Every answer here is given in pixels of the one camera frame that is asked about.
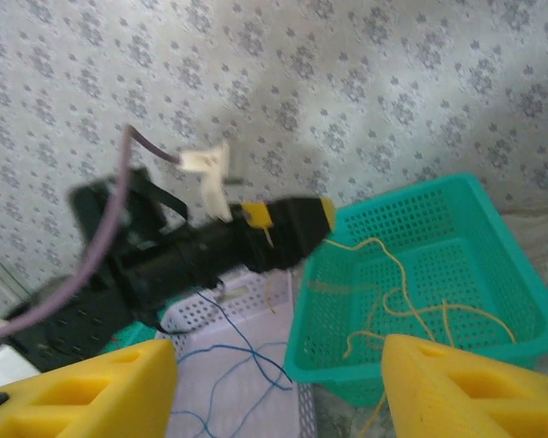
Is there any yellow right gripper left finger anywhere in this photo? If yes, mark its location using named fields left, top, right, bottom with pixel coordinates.
left=0, top=338, right=179, bottom=438

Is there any green plastic basket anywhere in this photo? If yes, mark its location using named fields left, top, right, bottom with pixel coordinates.
left=111, top=318, right=159, bottom=350
left=282, top=172, right=548, bottom=409

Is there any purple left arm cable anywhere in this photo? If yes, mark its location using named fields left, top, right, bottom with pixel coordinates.
left=0, top=123, right=184, bottom=348

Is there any lilac plastic basket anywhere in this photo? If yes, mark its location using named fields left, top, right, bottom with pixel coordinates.
left=157, top=268, right=319, bottom=438

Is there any yellow wire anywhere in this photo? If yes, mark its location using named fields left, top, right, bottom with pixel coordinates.
left=262, top=225, right=439, bottom=348
left=342, top=287, right=518, bottom=438

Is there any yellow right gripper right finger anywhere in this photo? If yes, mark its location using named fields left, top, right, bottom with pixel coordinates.
left=381, top=333, right=548, bottom=438

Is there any aluminium frame post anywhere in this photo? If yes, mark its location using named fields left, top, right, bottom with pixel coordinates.
left=0, top=241, right=31, bottom=300

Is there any blue wire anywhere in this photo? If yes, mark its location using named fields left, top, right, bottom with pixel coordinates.
left=170, top=291, right=295, bottom=438

